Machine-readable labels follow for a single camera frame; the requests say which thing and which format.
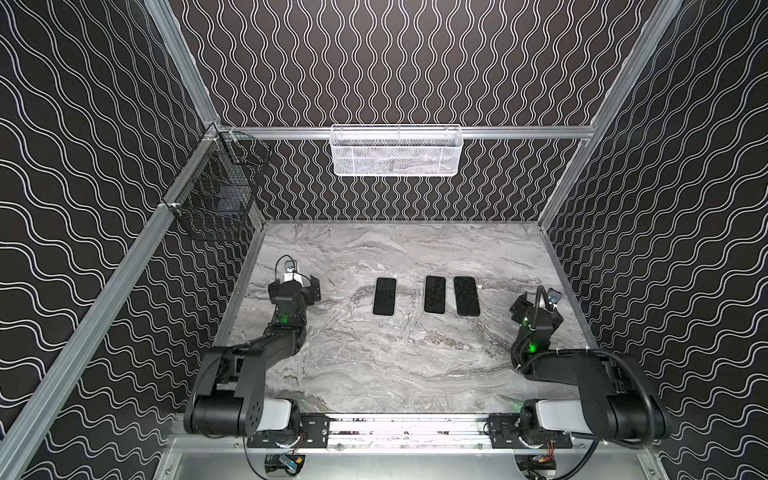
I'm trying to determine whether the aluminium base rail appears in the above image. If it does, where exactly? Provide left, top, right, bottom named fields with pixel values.
left=161, top=411, right=655, bottom=457

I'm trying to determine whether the aluminium corner post right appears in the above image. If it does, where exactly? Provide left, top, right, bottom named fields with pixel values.
left=538, top=0, right=682, bottom=231

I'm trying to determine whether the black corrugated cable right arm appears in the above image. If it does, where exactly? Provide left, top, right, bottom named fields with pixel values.
left=512, top=284, right=661, bottom=451

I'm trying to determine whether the white wire mesh basket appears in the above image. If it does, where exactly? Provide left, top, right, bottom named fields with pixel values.
left=329, top=134, right=464, bottom=177

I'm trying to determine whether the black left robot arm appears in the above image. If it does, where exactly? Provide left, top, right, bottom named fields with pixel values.
left=183, top=274, right=321, bottom=439

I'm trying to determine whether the aluminium left side rail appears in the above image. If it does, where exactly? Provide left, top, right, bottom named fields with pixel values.
left=1, top=124, right=218, bottom=479

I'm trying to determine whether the aluminium back crossbar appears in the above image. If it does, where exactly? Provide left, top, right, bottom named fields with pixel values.
left=221, top=125, right=596, bottom=141

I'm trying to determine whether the light blue phone case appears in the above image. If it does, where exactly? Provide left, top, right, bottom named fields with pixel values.
left=423, top=275, right=448, bottom=315
left=372, top=277, right=399, bottom=317

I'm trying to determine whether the black phone case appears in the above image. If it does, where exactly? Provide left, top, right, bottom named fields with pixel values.
left=453, top=276, right=481, bottom=317

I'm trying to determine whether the black wire mesh basket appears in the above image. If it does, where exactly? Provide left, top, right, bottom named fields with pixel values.
left=171, top=132, right=274, bottom=243

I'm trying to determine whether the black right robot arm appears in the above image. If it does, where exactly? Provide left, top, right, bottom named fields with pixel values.
left=510, top=288, right=674, bottom=448

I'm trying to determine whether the aluminium corner post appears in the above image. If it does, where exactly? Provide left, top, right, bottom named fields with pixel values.
left=145, top=0, right=221, bottom=127
left=538, top=0, right=682, bottom=231

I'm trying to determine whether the aluminium corner post left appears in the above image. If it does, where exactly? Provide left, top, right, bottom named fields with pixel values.
left=145, top=0, right=221, bottom=127

